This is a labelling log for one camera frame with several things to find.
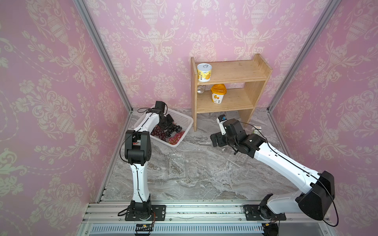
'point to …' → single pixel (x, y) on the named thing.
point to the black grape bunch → (177, 129)
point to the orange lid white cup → (218, 91)
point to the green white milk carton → (257, 130)
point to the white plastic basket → (185, 121)
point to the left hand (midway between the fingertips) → (173, 124)
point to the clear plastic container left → (178, 167)
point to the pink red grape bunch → (174, 139)
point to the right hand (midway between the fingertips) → (219, 133)
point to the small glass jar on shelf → (201, 89)
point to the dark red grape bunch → (158, 132)
